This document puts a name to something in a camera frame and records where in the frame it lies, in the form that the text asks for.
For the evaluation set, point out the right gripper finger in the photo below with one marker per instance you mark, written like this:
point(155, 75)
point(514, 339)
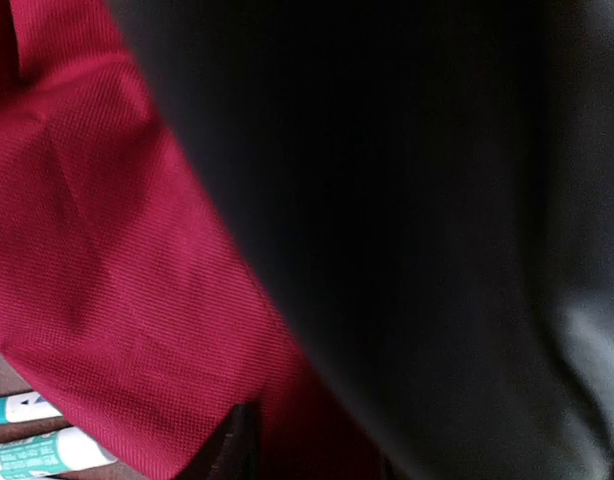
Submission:
point(232, 450)

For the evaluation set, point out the grey pencil pouch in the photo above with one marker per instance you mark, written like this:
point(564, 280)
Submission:
point(425, 189)

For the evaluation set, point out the red backpack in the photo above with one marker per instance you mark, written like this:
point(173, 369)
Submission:
point(122, 297)

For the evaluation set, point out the white green glue stick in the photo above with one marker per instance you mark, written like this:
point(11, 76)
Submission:
point(54, 453)

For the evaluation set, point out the teal white marker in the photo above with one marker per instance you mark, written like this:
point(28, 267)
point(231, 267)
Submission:
point(26, 407)

